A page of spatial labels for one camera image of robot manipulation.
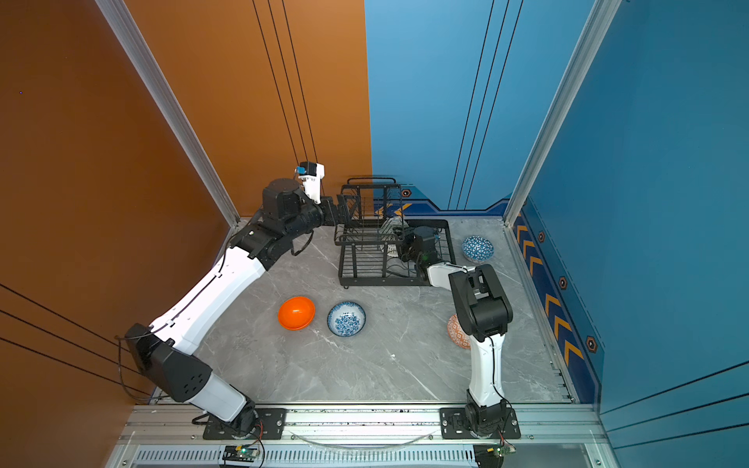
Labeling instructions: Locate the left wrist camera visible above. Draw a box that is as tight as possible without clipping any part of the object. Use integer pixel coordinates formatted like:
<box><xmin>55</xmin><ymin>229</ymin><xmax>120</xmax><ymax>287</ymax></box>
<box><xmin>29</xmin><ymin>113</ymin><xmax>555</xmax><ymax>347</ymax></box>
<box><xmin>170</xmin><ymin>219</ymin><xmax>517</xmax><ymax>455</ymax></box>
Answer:
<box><xmin>296</xmin><ymin>161</ymin><xmax>326</xmax><ymax>204</ymax></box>

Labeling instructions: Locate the green patterned bowl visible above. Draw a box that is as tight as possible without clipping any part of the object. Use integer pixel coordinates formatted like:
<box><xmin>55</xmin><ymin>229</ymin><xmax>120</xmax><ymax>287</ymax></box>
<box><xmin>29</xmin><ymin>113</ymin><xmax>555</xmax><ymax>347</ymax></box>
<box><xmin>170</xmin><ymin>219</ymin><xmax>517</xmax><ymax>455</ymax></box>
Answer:
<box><xmin>380</xmin><ymin>216</ymin><xmax>409</xmax><ymax>237</ymax></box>

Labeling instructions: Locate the blue triangle pattern bowl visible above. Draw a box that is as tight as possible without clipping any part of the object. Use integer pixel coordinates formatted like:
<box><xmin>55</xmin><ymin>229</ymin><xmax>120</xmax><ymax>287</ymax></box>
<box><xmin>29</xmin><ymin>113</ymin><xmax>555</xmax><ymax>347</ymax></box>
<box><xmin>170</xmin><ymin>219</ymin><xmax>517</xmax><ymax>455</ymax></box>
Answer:
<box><xmin>461</xmin><ymin>235</ymin><xmax>495</xmax><ymax>263</ymax></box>

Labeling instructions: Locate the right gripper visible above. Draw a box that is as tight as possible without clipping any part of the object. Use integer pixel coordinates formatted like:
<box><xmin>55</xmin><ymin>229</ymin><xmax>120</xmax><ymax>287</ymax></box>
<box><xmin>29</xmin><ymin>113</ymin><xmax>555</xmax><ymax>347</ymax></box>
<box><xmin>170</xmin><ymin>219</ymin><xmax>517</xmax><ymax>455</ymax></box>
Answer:
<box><xmin>393</xmin><ymin>225</ymin><xmax>424</xmax><ymax>267</ymax></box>

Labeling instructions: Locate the blue floral bowl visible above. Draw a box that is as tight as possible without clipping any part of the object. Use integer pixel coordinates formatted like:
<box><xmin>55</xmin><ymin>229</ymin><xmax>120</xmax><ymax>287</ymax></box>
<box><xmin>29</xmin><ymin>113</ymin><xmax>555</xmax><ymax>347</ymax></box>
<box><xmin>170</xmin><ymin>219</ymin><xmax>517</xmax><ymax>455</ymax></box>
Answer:
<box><xmin>327</xmin><ymin>301</ymin><xmax>367</xmax><ymax>337</ymax></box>

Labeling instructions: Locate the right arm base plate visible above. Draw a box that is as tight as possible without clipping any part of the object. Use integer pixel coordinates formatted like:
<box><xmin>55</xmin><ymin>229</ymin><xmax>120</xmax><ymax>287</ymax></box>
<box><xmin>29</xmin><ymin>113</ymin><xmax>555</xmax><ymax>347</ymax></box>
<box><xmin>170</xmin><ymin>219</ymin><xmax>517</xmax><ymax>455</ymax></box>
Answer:
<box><xmin>439</xmin><ymin>407</ymin><xmax>522</xmax><ymax>441</ymax></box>

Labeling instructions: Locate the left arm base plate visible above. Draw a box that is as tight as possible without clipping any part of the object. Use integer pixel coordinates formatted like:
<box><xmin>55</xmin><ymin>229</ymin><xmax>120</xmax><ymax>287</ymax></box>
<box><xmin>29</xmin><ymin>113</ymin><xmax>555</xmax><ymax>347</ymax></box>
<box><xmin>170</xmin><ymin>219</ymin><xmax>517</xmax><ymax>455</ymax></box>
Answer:
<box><xmin>202</xmin><ymin>408</ymin><xmax>288</xmax><ymax>441</ymax></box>

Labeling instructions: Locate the right green circuit board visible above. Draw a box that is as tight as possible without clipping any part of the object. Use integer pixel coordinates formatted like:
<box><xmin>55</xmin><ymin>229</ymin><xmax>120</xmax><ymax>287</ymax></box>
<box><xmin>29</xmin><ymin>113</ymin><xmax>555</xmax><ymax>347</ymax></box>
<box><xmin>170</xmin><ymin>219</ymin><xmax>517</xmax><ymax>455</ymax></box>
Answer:
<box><xmin>473</xmin><ymin>441</ymin><xmax>517</xmax><ymax>468</ymax></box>

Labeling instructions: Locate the black wire dish rack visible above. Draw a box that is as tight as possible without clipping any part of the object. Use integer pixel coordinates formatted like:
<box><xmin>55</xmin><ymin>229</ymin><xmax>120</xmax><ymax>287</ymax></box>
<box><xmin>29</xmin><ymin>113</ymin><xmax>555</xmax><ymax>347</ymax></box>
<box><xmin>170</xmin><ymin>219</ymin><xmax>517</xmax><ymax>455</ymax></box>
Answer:
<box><xmin>335</xmin><ymin>177</ymin><xmax>456</xmax><ymax>289</ymax></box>

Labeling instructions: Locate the orange bowl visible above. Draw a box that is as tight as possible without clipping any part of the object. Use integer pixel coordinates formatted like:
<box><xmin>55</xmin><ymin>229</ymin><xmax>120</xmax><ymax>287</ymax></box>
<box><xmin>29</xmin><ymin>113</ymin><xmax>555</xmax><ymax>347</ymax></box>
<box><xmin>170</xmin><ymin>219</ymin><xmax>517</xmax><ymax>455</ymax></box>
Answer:
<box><xmin>277</xmin><ymin>296</ymin><xmax>316</xmax><ymax>331</ymax></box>

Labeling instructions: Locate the green circuit board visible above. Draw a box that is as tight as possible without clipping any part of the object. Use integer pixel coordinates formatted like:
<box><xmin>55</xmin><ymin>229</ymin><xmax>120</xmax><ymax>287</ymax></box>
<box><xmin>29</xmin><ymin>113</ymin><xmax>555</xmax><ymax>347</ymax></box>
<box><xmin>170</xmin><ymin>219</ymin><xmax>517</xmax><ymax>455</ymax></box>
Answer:
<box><xmin>222</xmin><ymin>445</ymin><xmax>261</xmax><ymax>465</ymax></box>
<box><xmin>473</xmin><ymin>441</ymin><xmax>517</xmax><ymax>468</ymax></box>

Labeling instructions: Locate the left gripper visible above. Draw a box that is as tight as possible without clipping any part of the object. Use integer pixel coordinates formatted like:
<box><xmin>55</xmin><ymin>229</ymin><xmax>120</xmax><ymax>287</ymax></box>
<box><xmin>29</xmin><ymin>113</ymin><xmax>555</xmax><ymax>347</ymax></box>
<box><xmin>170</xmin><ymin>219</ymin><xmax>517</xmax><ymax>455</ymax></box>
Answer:
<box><xmin>283</xmin><ymin>193</ymin><xmax>357</xmax><ymax>246</ymax></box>

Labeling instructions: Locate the aluminium front rail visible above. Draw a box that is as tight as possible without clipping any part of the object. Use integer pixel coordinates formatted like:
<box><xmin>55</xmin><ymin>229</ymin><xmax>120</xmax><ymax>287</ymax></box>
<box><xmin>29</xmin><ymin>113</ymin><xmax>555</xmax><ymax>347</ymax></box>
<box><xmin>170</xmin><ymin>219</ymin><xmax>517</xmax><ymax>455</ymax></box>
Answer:
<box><xmin>116</xmin><ymin>403</ymin><xmax>609</xmax><ymax>446</ymax></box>

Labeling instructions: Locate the left green circuit board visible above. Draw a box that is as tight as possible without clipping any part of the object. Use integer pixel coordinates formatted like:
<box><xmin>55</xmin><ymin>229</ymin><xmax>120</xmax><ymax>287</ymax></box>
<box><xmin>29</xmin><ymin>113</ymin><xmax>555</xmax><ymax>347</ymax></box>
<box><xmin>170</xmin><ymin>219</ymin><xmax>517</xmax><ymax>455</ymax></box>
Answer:
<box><xmin>222</xmin><ymin>445</ymin><xmax>261</xmax><ymax>465</ymax></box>

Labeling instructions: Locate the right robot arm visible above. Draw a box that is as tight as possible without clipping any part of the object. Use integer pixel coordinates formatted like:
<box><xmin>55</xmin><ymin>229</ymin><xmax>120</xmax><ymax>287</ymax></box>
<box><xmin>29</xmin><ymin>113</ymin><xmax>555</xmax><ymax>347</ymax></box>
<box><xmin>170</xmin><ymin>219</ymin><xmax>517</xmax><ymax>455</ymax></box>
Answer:
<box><xmin>395</xmin><ymin>225</ymin><xmax>521</xmax><ymax>439</ymax></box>

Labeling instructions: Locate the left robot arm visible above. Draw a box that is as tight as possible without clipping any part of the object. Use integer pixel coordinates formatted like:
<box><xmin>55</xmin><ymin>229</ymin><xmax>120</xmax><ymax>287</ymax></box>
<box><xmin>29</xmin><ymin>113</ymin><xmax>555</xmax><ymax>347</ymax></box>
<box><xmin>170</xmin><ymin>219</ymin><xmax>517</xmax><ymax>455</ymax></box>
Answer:
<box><xmin>122</xmin><ymin>179</ymin><xmax>351</xmax><ymax>433</ymax></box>

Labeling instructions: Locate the red patterned bowl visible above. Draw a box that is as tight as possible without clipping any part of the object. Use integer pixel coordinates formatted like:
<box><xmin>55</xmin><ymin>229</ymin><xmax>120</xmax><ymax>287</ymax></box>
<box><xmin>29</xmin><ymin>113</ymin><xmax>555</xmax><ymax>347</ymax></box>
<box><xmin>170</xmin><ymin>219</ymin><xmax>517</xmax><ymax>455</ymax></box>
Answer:
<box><xmin>447</xmin><ymin>314</ymin><xmax>470</xmax><ymax>350</ymax></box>

